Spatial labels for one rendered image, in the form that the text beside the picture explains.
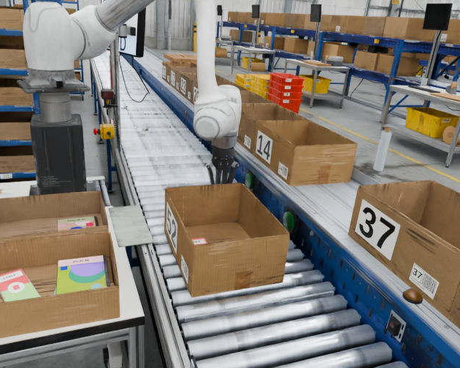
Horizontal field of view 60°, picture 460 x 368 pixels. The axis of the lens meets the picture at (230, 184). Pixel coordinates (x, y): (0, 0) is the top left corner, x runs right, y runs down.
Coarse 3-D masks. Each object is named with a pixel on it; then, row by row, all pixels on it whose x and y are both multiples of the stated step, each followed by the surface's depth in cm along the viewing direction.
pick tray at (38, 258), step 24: (24, 240) 115; (48, 240) 117; (72, 240) 120; (96, 240) 122; (0, 264) 115; (24, 264) 117; (48, 264) 120; (48, 288) 109; (96, 288) 97; (0, 312) 91; (24, 312) 93; (48, 312) 95; (72, 312) 97; (96, 312) 99; (0, 336) 93
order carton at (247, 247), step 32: (192, 192) 143; (224, 192) 147; (192, 224) 148; (224, 224) 151; (256, 224) 138; (192, 256) 108; (224, 256) 110; (256, 256) 114; (192, 288) 111; (224, 288) 115
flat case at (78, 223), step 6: (60, 222) 141; (66, 222) 142; (72, 222) 142; (78, 222) 142; (84, 222) 142; (90, 222) 143; (96, 222) 143; (60, 228) 137; (66, 228) 138; (72, 228) 138; (78, 228) 138
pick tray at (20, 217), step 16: (80, 192) 147; (96, 192) 149; (0, 208) 138; (16, 208) 140; (32, 208) 142; (48, 208) 145; (64, 208) 147; (80, 208) 149; (96, 208) 151; (0, 224) 139; (16, 224) 140; (32, 224) 140; (48, 224) 141; (0, 240) 115
